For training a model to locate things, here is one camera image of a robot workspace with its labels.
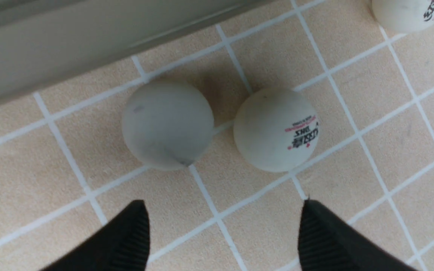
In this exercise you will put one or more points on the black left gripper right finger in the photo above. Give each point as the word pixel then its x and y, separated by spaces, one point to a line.
pixel 328 243

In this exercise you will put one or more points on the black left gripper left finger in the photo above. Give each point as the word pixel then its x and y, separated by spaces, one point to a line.
pixel 123 244

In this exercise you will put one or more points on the white ping-pong ball logo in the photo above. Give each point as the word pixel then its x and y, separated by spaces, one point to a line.
pixel 276 129
pixel 403 16
pixel 167 124

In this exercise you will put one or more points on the orange checkered tablecloth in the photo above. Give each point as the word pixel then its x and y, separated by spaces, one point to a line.
pixel 65 170

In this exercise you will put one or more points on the olive green plastic bin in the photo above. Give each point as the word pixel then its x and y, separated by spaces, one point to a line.
pixel 44 42

